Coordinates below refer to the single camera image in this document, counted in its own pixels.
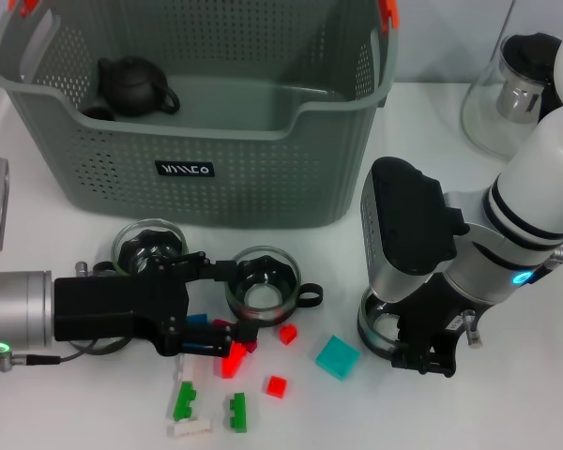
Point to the long white brick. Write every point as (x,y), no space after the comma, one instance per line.
(187,372)

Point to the dark red arch brick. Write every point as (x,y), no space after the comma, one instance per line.
(219,323)

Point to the small red brick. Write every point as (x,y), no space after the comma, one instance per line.
(287,334)
(277,386)

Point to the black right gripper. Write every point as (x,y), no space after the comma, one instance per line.
(441,319)

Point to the blue square brick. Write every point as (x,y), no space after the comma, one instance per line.
(198,319)

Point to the teal square brick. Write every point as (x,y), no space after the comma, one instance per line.
(338,357)

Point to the green stepped brick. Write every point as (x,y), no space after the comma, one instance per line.
(238,415)
(184,400)

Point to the red slope brick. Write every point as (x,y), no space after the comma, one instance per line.
(232,363)

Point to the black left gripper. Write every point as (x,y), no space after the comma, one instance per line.
(112,304)

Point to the grey perforated storage bin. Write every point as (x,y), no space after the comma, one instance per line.
(263,187)

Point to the black clay teapot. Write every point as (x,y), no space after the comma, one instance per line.
(131,86)

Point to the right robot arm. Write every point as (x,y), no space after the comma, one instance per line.
(535,178)

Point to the short white studded brick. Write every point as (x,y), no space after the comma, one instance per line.
(190,429)

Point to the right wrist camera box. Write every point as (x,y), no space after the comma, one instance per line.
(403,220)

